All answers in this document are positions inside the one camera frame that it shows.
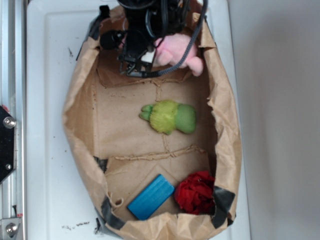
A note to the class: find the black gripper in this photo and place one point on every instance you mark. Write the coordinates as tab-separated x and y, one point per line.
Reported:
137	45

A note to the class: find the pink plush bunny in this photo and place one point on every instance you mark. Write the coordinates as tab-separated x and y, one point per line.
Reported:
174	52

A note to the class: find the black round microphone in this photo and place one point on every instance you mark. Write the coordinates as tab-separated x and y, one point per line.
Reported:
112	39

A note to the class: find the green plush toy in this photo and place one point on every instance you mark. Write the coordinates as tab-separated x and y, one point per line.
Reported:
167	115

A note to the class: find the brown paper bag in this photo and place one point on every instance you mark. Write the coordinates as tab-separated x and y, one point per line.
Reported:
118	154

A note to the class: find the blue wooden block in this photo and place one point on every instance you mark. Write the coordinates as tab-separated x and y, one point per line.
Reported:
151	198

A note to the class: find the red crumpled cloth ball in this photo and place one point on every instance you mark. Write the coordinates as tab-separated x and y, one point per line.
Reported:
194	195

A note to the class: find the white plastic tray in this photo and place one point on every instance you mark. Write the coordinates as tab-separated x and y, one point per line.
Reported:
58	204

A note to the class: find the aluminium extrusion rail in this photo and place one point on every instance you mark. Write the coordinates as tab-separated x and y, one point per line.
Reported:
13	19

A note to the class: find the metal corner bracket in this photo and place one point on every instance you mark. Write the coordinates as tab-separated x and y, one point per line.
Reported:
9	228

